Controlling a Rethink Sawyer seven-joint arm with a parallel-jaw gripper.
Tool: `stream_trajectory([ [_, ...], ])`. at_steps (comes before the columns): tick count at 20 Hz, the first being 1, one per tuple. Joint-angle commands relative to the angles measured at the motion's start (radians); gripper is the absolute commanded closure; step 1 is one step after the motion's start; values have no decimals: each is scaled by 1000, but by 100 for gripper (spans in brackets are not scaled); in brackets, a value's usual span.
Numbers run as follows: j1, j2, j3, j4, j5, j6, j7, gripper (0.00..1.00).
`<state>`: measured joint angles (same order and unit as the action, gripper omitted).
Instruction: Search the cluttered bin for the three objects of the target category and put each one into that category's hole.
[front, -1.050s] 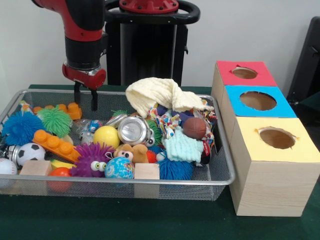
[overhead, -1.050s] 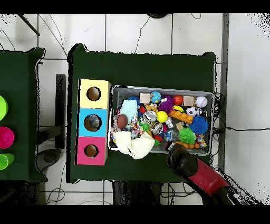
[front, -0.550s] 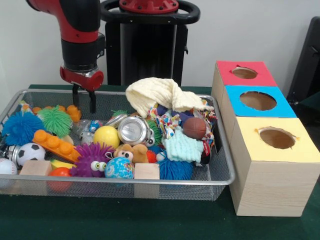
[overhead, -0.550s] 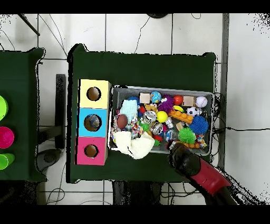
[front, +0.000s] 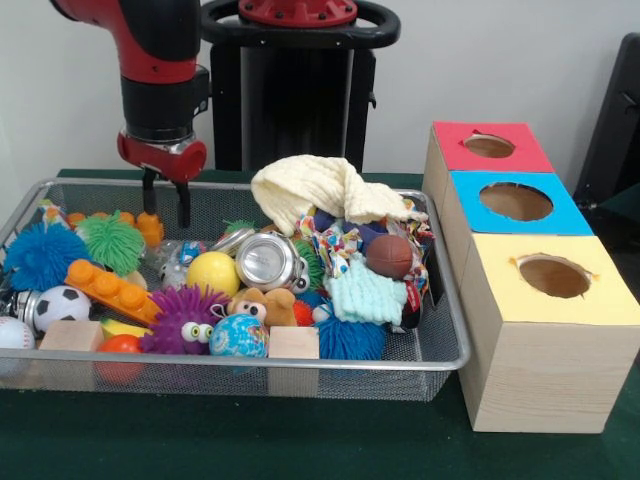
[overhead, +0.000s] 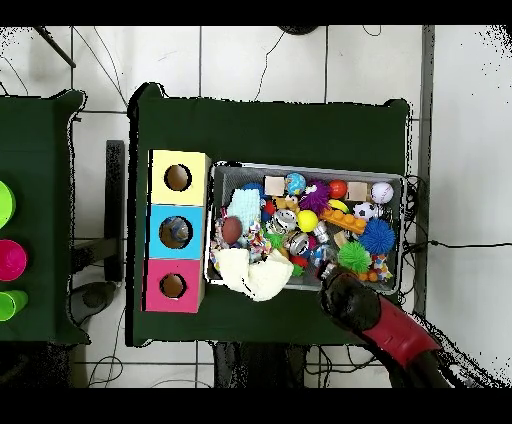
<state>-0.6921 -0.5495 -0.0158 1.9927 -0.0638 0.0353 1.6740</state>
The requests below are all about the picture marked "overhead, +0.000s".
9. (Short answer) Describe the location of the cream knitted cloth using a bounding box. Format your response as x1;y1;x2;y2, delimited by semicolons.
214;246;295;302

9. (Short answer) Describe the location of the blue spiky rubber ball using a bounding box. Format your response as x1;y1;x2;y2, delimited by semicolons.
358;217;397;256

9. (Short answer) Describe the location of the shallow silver mesh bin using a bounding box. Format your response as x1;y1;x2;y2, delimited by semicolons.
202;160;407;295

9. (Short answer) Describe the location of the wooden box with three holes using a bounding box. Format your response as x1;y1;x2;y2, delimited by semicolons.
141;149;212;314

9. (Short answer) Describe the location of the brown toy football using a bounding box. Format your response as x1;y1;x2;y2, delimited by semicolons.
221;215;244;246

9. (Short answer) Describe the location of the blue white patterned ball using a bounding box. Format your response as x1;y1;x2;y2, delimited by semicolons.
284;172;307;196

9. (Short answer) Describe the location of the smooth yellow ball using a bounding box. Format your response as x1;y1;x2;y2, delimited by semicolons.
296;209;320;233

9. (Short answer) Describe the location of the purple spiky ball with eyes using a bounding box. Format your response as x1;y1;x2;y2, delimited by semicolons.
298;180;332;216

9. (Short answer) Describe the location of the dark green table cloth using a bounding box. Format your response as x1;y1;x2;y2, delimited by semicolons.
125;82;410;355

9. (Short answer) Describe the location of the orange toy building brick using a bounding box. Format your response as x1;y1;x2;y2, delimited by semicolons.
319;207;368;235

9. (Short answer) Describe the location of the green spiky ball with eyes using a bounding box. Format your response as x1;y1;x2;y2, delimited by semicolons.
337;240;372;275

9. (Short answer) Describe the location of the white baseball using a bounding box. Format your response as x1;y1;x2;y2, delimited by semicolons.
369;181;395;205

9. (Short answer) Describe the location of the black upright panel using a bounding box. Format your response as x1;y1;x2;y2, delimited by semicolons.
104;139;126;283

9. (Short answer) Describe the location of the dark green side table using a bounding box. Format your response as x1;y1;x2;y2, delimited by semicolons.
0;89;91;347

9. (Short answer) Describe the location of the pink plastic cup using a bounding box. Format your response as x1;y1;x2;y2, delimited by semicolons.
0;238;28;282

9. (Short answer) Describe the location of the lime green plastic cup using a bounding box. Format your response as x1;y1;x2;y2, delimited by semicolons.
0;289;30;322
0;180;17;230

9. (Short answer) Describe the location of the black slanted rod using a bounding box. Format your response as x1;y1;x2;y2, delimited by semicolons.
33;25;77;69

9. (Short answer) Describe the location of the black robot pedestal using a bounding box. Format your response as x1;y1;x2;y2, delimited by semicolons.
213;341;309;388

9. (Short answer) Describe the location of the black floor power cable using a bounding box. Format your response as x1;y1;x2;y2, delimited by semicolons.
403;238;512;250

